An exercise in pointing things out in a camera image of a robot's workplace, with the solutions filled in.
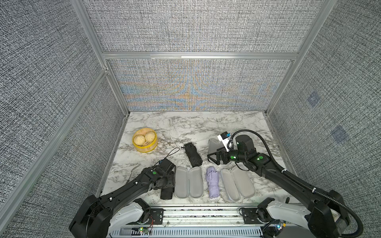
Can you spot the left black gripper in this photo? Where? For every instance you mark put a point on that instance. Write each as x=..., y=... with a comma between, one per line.
x=171, y=181

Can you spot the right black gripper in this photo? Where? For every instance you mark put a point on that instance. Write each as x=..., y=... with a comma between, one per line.
x=223, y=152

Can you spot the black umbrella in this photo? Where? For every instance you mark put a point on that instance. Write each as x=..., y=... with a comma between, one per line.
x=167, y=193
x=192, y=154

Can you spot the grey zippered case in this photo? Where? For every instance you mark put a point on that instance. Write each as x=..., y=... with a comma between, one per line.
x=188, y=182

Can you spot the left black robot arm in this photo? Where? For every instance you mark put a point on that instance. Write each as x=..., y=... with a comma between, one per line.
x=94, y=217

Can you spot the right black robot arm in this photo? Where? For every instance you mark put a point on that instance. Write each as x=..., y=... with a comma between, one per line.
x=323, y=213

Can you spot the purple folded umbrella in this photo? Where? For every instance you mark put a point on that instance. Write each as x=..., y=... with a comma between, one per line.
x=212, y=178

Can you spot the grey open case back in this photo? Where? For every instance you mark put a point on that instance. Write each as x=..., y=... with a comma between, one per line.
x=214, y=144

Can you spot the grey open case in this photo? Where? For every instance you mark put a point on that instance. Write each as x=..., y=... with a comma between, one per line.
x=237, y=184
x=214, y=144

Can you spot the grey open case right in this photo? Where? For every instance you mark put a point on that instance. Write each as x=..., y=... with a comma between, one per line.
x=237, y=184

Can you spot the yellow bamboo steamer basket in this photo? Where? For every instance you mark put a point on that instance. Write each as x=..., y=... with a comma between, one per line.
x=147, y=147

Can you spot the right steamed bun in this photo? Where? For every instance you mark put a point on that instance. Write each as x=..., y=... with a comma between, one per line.
x=150, y=136

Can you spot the steamed bun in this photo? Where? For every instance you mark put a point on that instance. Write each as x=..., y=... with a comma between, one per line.
x=150, y=136
x=139, y=140

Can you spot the left steamed bun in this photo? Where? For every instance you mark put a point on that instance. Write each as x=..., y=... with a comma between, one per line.
x=139, y=140

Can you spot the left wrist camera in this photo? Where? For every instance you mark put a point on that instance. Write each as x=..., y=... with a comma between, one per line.
x=165, y=163

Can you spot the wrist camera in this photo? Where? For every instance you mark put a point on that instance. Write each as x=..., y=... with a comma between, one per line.
x=224, y=137
x=165, y=163

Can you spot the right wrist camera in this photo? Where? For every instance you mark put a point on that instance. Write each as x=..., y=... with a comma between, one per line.
x=224, y=137

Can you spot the green handled tool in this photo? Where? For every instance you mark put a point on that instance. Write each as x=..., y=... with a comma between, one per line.
x=131, y=173

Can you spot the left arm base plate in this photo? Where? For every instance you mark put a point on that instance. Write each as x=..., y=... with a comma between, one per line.
x=153, y=216

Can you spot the aluminium front rail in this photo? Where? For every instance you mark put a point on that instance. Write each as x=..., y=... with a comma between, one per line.
x=204, y=215

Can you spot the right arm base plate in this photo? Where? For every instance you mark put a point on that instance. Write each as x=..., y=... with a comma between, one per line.
x=250, y=216

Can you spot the white vented cable tray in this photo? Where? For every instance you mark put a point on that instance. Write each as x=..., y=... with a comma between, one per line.
x=190, y=232

